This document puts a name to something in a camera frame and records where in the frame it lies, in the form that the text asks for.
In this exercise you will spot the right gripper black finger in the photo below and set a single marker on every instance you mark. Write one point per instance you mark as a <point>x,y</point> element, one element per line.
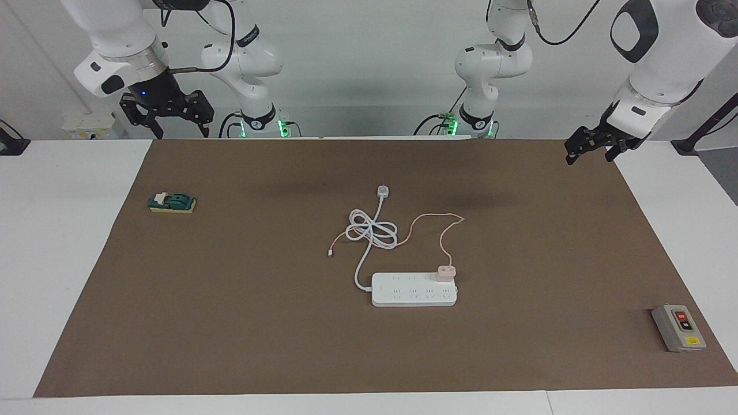
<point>202,108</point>
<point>138,115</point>

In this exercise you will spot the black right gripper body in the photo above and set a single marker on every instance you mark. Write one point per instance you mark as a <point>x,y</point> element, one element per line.
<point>155,92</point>

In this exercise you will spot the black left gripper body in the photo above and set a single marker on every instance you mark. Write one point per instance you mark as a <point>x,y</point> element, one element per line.
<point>612,135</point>

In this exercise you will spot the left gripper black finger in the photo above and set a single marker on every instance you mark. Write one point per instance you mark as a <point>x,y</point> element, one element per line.
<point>585,139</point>
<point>618,148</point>

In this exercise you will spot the pink charger adapter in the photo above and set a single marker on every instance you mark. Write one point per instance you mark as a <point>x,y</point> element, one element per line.
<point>446,274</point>

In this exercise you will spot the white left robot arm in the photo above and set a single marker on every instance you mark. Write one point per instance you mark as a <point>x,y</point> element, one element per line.
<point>663,69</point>

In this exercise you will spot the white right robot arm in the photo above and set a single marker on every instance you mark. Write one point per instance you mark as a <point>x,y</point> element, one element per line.
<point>115,34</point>

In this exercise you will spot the white power strip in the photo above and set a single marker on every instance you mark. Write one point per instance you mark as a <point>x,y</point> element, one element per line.
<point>415,294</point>

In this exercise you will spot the black stand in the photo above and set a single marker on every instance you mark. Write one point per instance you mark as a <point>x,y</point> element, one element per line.
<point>686,145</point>
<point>8,144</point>

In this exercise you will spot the brown table mat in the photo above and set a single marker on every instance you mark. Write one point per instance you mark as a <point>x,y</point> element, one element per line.
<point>230,346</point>

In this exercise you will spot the white wall socket box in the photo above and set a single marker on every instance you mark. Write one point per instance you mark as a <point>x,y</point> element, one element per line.
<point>86,127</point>

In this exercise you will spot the green knife switch yellow base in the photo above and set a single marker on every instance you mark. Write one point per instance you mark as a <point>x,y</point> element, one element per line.
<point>173,203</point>

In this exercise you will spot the grey on off switch box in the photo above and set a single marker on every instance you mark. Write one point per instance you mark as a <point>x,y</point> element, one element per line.
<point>677,328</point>

